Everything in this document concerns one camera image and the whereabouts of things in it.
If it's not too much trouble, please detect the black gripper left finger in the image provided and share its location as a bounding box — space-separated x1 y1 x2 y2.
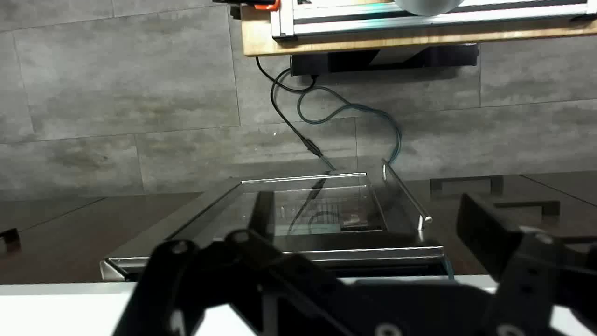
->
110 226 399 336

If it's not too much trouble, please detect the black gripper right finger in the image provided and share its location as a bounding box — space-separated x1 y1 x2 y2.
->
455 192 597 336

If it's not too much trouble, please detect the wooden stand board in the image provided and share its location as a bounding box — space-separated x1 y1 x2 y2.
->
241 16 597 59

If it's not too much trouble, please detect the thin black cable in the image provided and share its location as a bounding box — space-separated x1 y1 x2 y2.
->
254 54 340 235

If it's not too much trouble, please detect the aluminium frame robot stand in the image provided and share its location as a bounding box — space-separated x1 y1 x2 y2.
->
269 0 597 43

